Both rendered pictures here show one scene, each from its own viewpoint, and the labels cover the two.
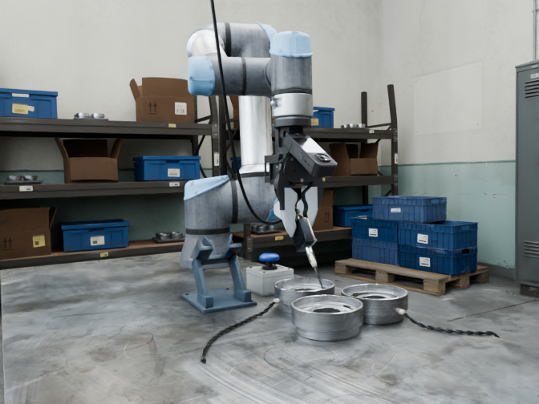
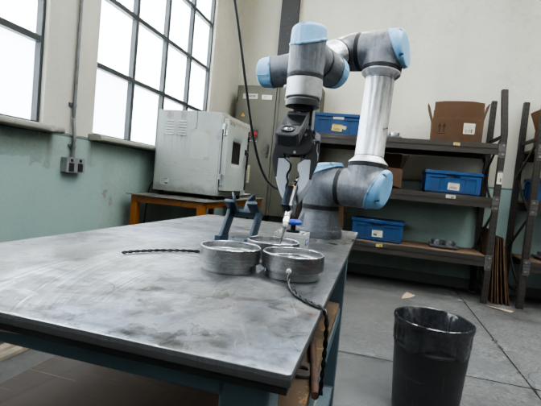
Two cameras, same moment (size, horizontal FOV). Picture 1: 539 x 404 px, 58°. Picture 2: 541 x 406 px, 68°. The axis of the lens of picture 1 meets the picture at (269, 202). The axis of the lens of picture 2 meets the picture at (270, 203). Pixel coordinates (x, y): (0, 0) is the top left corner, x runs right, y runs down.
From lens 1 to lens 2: 0.66 m
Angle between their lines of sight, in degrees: 44
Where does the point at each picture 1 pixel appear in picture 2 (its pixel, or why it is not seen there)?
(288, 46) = (294, 35)
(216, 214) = (320, 193)
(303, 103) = (300, 84)
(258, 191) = (356, 177)
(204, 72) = (262, 68)
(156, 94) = (447, 116)
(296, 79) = (296, 64)
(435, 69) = not seen: outside the picture
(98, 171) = not seen: hidden behind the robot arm
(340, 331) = (210, 263)
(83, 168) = not seen: hidden behind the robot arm
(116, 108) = (416, 129)
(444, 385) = (161, 302)
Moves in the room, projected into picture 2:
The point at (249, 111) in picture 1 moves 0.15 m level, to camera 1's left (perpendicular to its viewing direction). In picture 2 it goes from (365, 107) to (324, 109)
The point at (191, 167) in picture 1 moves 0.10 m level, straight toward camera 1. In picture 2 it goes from (472, 184) to (470, 183)
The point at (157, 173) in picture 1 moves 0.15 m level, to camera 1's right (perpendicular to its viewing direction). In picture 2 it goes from (437, 185) to (453, 186)
